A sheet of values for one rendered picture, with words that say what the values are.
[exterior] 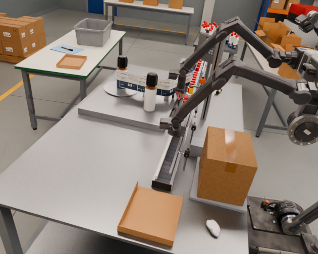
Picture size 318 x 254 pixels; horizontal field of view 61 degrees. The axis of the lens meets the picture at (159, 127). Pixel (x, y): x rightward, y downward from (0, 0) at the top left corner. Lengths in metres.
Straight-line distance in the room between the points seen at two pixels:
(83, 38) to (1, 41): 2.08
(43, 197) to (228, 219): 0.93
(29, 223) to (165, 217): 1.40
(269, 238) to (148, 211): 1.15
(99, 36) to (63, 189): 2.53
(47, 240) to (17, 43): 3.90
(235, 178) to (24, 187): 1.07
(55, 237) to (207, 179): 1.17
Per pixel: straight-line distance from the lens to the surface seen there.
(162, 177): 1.52
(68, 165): 1.67
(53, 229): 2.15
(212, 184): 1.42
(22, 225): 2.52
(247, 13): 9.68
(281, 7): 9.12
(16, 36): 5.35
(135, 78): 2.27
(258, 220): 2.35
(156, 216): 1.40
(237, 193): 1.47
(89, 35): 3.75
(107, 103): 2.19
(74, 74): 2.91
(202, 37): 2.04
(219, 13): 9.56
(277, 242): 2.31
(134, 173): 1.60
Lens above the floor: 1.92
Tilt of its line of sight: 33 degrees down
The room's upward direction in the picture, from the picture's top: 7 degrees clockwise
